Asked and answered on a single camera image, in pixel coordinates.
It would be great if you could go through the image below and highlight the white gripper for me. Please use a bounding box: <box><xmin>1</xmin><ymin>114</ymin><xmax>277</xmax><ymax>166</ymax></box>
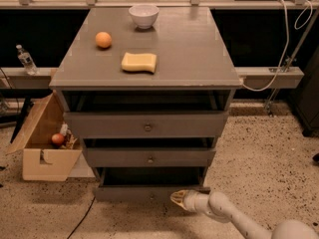
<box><xmin>170</xmin><ymin>190</ymin><xmax>210</xmax><ymax>213</ymax></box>

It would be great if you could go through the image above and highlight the grey bottom drawer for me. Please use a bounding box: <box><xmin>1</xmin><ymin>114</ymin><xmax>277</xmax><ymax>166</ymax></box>
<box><xmin>95</xmin><ymin>166</ymin><xmax>210</xmax><ymax>202</ymax></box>

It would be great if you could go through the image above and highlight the grey drawer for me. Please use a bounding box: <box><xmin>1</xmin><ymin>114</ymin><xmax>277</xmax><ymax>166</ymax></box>
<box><xmin>95</xmin><ymin>166</ymin><xmax>210</xmax><ymax>202</ymax></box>
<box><xmin>64</xmin><ymin>102</ymin><xmax>228</xmax><ymax>138</ymax></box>
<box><xmin>83</xmin><ymin>137</ymin><xmax>215</xmax><ymax>167</ymax></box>

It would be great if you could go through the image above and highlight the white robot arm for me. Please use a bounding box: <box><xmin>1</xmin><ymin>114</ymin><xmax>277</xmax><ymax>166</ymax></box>
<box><xmin>170</xmin><ymin>190</ymin><xmax>319</xmax><ymax>239</ymax></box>

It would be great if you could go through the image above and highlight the grey middle drawer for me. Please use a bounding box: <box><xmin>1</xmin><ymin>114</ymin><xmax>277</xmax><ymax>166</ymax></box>
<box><xmin>83</xmin><ymin>137</ymin><xmax>215</xmax><ymax>167</ymax></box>

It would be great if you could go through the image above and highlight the grey drawer cabinet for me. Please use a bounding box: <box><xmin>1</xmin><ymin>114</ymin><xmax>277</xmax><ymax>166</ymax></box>
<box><xmin>49</xmin><ymin>5</ymin><xmax>243</xmax><ymax>179</ymax></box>

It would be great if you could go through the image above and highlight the grey top drawer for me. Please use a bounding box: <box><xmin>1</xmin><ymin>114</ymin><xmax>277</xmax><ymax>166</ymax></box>
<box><xmin>64</xmin><ymin>102</ymin><xmax>228</xmax><ymax>138</ymax></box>

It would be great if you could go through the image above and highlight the red apple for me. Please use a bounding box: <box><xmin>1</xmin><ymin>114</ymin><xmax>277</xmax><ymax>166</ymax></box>
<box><xmin>51</xmin><ymin>133</ymin><xmax>65</xmax><ymax>146</ymax></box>

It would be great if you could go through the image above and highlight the open cardboard box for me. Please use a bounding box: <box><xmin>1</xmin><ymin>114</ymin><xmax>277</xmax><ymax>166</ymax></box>
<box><xmin>7</xmin><ymin>94</ymin><xmax>86</xmax><ymax>181</ymax></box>

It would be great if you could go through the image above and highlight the metal railing beam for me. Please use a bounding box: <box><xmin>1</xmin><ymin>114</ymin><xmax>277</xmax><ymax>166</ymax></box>
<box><xmin>0</xmin><ymin>67</ymin><xmax>304</xmax><ymax>89</ymax></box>

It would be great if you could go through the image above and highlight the yellow sponge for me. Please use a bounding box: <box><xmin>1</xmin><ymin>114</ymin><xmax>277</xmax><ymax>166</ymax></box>
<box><xmin>121</xmin><ymin>53</ymin><xmax>157</xmax><ymax>73</ymax></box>

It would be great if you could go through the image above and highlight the dark cabinet at right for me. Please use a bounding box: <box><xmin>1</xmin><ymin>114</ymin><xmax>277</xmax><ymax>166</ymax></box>
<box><xmin>289</xmin><ymin>47</ymin><xmax>319</xmax><ymax>136</ymax></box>

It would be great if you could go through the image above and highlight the orange fruit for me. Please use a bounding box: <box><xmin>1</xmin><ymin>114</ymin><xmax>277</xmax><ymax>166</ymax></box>
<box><xmin>96</xmin><ymin>32</ymin><xmax>112</xmax><ymax>49</ymax></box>

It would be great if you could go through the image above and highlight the white ceramic bowl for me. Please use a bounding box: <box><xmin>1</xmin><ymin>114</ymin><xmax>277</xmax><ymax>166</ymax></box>
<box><xmin>129</xmin><ymin>5</ymin><xmax>160</xmax><ymax>29</ymax></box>

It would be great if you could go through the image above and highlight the clear plastic water bottle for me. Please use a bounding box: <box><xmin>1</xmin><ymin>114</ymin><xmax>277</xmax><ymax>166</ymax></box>
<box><xmin>16</xmin><ymin>45</ymin><xmax>38</xmax><ymax>76</ymax></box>

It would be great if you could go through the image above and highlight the black floor cable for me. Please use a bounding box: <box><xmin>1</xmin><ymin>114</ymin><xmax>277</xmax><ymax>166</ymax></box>
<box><xmin>66</xmin><ymin>197</ymin><xmax>97</xmax><ymax>239</ymax></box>

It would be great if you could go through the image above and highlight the white cable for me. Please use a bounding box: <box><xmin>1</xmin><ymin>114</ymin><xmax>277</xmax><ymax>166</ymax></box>
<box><xmin>241</xmin><ymin>0</ymin><xmax>315</xmax><ymax>93</ymax></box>

